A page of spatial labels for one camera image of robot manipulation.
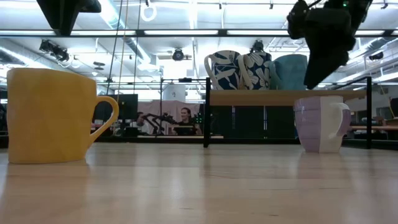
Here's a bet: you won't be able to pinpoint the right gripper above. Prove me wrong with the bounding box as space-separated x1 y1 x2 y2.
303 7 357 90

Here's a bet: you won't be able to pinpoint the plain light blue mug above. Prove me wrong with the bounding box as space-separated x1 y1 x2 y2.
269 54 308 90

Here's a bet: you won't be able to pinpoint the lilac and white mug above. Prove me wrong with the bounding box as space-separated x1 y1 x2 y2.
294 95 352 154

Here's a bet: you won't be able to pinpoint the navy mug white flowers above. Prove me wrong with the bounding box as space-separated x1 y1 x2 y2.
239 51 273 90

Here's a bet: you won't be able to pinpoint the navy white leaf pattern mug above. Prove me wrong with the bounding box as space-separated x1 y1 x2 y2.
204 50 246 90

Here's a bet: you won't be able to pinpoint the plain yellow mug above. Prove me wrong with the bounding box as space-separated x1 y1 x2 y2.
6 67 120 165

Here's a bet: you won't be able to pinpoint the black ceiling track lights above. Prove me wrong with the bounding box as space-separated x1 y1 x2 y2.
39 39 71 63

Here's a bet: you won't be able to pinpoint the wooden background table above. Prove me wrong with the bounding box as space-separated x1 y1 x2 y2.
349 125 398 131

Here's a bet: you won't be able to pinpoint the wooden shelf black metal legs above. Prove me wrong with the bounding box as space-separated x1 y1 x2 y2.
203 76 373 149

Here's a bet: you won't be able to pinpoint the black cabinet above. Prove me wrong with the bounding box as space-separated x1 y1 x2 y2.
211 105 296 139

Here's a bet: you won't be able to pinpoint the black beam with light strips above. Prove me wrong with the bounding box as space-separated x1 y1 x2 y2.
0 29 398 39

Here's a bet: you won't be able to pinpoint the black monitor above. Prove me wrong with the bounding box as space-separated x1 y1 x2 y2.
93 94 139 121

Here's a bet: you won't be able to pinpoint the black round ceiling fixture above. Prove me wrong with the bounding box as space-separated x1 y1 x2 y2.
172 47 185 62

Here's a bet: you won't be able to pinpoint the white cylinder container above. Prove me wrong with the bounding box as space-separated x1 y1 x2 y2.
161 83 187 102

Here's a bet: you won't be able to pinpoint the black overhead camera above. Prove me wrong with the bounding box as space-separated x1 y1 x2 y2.
250 39 265 54

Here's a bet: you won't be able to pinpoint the white hanging ring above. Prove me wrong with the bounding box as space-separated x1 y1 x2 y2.
139 2 158 22

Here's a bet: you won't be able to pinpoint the black metal table frame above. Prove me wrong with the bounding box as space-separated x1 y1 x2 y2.
0 135 398 150

